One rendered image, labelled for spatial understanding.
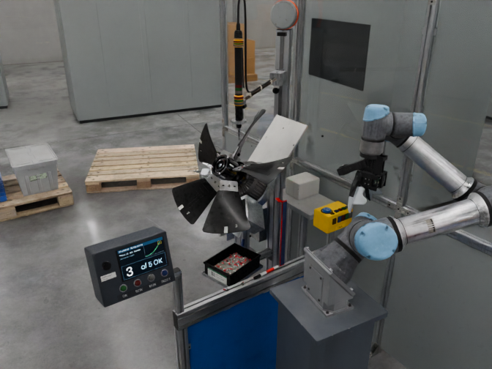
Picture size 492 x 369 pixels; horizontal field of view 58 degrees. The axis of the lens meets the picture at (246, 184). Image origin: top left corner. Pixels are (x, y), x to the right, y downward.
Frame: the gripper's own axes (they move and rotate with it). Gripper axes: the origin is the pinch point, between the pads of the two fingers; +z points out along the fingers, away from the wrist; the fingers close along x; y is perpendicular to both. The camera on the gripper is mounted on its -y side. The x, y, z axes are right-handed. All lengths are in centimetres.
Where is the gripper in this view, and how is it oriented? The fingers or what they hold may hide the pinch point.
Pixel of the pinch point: (358, 206)
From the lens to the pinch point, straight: 159.0
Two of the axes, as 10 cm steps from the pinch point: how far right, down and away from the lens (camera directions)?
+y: 7.6, 2.5, -6.0
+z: -0.3, 9.3, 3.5
